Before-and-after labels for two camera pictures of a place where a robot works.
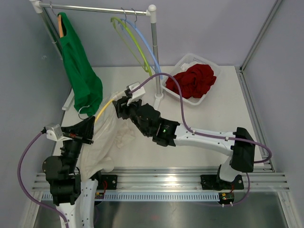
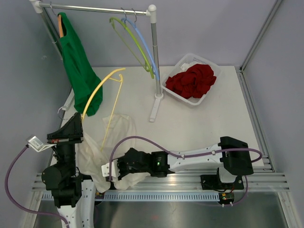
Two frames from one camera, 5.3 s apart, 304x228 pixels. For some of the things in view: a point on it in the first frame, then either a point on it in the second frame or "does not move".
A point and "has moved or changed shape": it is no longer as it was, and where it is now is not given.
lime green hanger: [135, 42] does not move
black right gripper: [122, 109] → [122, 173]
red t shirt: [194, 83] does not move
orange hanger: [61, 28] does not move
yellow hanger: [102, 111] → [108, 76]
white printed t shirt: [193, 68] → [185, 66]
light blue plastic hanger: [120, 22] → [154, 66]
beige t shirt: [110, 133] has moved or changed shape
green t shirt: [86, 82] does not move
